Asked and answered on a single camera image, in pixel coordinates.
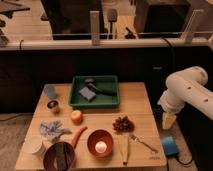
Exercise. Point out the green plastic tray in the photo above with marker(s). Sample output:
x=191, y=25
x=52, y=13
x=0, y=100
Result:
x=109, y=82

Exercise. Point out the wooden cutting board table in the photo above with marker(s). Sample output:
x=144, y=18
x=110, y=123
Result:
x=134, y=103

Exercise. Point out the white paper cup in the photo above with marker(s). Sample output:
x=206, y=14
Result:
x=35, y=146

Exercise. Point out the small metal can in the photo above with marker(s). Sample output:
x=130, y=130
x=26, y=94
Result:
x=53, y=106

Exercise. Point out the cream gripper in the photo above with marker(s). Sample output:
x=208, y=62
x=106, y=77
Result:
x=167, y=120

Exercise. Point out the orange apple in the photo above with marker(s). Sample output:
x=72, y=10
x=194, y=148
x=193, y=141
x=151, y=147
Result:
x=76, y=117

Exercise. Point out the silver fork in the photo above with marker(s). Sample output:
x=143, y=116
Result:
x=137, y=139

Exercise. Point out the blue towel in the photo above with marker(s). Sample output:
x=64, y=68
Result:
x=53, y=130

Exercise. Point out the blue box on floor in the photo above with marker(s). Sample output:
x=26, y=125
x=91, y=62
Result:
x=169, y=146

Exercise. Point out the dark spatula in bowl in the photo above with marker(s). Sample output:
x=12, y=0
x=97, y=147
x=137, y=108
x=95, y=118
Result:
x=61, y=157

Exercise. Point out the dark grape bunch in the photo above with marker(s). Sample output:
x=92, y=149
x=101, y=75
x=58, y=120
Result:
x=123, y=124

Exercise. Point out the black handled brush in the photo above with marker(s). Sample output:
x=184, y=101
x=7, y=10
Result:
x=90, y=83

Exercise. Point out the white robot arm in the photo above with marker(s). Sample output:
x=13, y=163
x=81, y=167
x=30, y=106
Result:
x=185, y=86

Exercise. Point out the red bowl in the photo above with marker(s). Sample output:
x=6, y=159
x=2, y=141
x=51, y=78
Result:
x=100, y=135

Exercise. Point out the orange carrot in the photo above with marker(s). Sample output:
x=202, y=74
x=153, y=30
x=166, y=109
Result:
x=76, y=137

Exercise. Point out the white egg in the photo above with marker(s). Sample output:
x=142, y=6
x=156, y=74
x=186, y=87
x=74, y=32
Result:
x=100, y=147

